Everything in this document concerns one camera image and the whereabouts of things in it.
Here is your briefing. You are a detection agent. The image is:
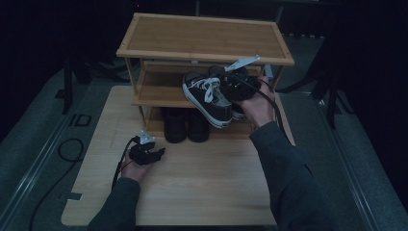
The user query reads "black floor cable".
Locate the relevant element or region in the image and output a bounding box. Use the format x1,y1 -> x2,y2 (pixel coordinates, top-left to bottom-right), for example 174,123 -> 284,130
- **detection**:
28,138 -> 85,231

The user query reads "wooden shoe rack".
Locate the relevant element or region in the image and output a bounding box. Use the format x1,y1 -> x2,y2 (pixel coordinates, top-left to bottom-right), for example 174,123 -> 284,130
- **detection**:
115,12 -> 295,141

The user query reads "person's right hand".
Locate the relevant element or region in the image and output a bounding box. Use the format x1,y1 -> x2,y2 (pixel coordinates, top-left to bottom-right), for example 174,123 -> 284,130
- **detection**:
239,75 -> 277,129

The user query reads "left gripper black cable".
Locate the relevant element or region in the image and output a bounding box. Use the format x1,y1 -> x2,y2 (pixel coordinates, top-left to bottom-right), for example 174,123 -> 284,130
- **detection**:
111,137 -> 141,191

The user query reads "person's left hand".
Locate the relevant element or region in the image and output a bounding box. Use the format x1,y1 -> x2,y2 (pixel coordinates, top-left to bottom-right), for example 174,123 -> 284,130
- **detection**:
119,153 -> 153,184

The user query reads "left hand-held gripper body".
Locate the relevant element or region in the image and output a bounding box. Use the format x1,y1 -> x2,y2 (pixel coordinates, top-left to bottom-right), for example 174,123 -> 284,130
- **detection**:
128,129 -> 156,167

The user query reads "black metal stand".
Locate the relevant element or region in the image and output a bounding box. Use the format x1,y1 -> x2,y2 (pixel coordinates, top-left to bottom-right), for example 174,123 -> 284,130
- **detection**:
62,54 -> 75,116
326,78 -> 339,130

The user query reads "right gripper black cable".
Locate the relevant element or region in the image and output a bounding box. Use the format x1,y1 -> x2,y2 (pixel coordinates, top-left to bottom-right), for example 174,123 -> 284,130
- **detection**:
239,75 -> 287,137

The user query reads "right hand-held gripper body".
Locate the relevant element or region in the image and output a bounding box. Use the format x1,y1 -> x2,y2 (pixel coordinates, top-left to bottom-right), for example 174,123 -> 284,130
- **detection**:
220,55 -> 262,103

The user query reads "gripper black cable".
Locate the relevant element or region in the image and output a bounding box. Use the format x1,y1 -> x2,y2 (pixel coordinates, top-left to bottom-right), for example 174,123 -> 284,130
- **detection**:
239,75 -> 287,137
111,137 -> 141,191

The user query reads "black boot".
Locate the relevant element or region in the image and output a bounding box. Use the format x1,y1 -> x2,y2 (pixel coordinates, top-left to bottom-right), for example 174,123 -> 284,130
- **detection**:
163,107 -> 188,144
187,109 -> 212,143

